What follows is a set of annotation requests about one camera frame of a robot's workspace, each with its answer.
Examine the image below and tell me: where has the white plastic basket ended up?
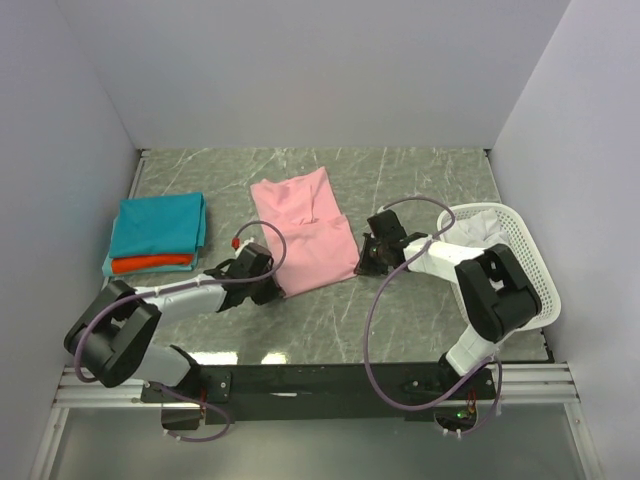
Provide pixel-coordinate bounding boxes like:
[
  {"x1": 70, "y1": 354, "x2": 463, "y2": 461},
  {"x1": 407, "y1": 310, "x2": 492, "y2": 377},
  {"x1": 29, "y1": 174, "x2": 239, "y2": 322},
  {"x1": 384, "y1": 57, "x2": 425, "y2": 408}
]
[{"x1": 440, "y1": 202, "x2": 561, "y2": 331}]

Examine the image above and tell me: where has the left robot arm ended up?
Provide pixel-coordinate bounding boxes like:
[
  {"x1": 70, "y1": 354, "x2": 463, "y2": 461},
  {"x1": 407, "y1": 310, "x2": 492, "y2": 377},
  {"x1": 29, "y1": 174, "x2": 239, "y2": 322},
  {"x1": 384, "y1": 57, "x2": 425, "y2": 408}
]
[{"x1": 64, "y1": 241, "x2": 286, "y2": 402}]

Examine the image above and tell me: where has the teal folded t-shirt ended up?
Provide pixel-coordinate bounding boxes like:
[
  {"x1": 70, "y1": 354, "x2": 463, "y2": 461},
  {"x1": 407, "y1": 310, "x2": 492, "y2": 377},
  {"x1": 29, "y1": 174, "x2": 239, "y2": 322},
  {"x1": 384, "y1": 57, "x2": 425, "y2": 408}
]
[{"x1": 102, "y1": 192, "x2": 207, "y2": 277}]

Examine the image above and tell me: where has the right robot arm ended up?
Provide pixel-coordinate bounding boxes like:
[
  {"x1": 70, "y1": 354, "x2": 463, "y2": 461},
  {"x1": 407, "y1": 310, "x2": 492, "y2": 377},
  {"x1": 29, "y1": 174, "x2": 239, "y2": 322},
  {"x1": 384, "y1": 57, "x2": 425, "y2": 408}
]
[{"x1": 355, "y1": 210, "x2": 542, "y2": 399}]

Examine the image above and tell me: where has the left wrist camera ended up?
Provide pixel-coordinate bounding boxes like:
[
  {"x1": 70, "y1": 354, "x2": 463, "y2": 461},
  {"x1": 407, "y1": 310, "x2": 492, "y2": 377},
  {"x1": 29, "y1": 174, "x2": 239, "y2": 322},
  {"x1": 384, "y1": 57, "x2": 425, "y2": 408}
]
[{"x1": 231, "y1": 237, "x2": 255, "y2": 251}]

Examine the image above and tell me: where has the pink t-shirt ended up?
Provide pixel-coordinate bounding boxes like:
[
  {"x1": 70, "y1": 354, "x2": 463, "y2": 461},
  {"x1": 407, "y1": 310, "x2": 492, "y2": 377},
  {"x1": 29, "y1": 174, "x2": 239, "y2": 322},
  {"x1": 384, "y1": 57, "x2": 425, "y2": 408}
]
[{"x1": 250, "y1": 167, "x2": 359, "y2": 297}]

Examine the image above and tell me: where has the orange folded t-shirt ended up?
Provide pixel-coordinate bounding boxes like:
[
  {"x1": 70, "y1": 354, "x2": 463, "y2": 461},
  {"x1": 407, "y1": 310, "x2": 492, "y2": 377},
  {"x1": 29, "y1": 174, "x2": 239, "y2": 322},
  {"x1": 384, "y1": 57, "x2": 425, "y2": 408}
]
[{"x1": 105, "y1": 254, "x2": 196, "y2": 275}]

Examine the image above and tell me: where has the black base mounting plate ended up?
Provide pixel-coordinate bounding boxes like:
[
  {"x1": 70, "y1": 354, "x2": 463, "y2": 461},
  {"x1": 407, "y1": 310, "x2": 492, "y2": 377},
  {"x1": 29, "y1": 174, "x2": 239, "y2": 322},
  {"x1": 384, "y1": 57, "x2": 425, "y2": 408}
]
[{"x1": 141, "y1": 362, "x2": 497, "y2": 430}]

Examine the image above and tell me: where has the white t-shirt in basket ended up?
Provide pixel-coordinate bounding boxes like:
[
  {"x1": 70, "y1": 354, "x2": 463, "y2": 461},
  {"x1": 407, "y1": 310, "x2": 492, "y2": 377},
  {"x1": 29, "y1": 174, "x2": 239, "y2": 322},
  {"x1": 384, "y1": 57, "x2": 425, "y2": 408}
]
[{"x1": 446, "y1": 209, "x2": 510, "y2": 249}]

